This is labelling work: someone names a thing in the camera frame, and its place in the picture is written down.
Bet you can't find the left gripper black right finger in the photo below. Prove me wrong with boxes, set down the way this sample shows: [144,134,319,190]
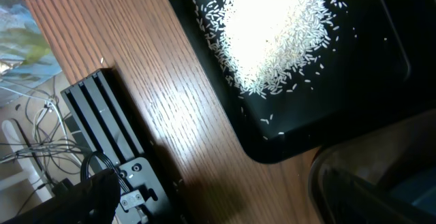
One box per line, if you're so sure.
[322,168,435,224]

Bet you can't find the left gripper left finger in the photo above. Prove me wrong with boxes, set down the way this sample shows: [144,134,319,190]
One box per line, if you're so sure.
[5,169,121,224]

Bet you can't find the pile of white rice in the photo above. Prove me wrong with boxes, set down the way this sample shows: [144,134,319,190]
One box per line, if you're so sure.
[180,0,372,140]

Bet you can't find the dark blue plate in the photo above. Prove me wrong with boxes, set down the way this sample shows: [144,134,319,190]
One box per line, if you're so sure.
[390,167,435,206]

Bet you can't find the dark brown serving tray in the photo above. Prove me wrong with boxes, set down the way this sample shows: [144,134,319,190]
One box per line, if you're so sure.
[308,110,435,223]

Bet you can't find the black plastic tray bin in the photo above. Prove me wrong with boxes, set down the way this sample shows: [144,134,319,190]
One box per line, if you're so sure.
[170,0,435,163]

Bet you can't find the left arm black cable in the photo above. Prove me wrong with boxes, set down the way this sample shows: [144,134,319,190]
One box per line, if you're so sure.
[80,150,132,194]

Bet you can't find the tangled cables on floor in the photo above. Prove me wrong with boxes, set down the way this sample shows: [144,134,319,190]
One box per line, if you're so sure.
[0,76,86,218]

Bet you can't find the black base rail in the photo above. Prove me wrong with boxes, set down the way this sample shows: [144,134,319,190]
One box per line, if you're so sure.
[61,68,189,223]

